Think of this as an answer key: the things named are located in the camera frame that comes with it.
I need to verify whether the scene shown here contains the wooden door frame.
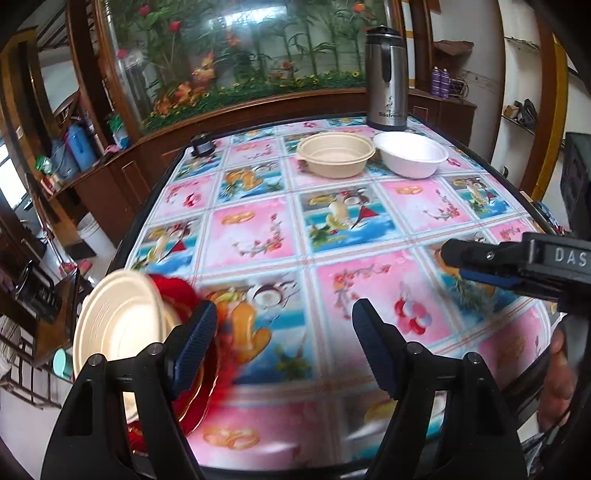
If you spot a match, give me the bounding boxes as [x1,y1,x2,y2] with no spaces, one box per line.
[517,0,570,200]

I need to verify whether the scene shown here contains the person's right hand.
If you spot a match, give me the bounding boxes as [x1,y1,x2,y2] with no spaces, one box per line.
[537,323,579,433]

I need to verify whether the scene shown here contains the printed fruit tablecloth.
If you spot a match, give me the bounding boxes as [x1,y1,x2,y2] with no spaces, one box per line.
[124,115,561,462]

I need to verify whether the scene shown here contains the teal cup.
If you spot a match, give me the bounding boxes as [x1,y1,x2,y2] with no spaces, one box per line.
[52,348,75,378]

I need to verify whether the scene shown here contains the blue plastic jug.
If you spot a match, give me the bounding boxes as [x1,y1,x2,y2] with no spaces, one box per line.
[66,124,99,171]

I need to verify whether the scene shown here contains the beige ribbed bowl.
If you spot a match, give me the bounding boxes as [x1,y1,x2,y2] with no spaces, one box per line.
[73,270,183,423]
[295,133,376,178]

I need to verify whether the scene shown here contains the stainless steel thermos jug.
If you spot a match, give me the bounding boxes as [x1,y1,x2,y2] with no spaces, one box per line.
[365,27,409,131]

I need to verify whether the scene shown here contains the white bowl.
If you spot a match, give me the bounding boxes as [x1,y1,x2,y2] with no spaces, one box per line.
[373,132,450,179]

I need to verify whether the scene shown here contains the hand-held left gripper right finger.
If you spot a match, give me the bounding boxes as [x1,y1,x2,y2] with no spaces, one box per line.
[352,298,528,480]

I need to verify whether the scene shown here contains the small black device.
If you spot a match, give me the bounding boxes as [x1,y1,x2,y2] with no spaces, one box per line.
[191,134,215,158]

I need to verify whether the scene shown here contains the red flower-shaped plate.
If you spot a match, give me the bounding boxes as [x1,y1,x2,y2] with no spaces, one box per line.
[148,274,223,437]

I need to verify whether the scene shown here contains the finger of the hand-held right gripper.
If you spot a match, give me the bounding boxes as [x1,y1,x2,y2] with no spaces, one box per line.
[458,270,560,303]
[441,237,527,274]

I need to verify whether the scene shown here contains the green plastic bottle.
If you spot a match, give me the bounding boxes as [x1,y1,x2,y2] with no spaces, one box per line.
[107,113,133,149]

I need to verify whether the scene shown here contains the white plastic bucket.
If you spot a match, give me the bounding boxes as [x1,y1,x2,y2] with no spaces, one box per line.
[76,217,114,259]

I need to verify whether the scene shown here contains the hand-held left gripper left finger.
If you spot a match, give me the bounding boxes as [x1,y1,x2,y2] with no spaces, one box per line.
[41,299,219,480]

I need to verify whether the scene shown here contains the dark metal object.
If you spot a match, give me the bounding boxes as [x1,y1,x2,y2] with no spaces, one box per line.
[503,99,539,132]

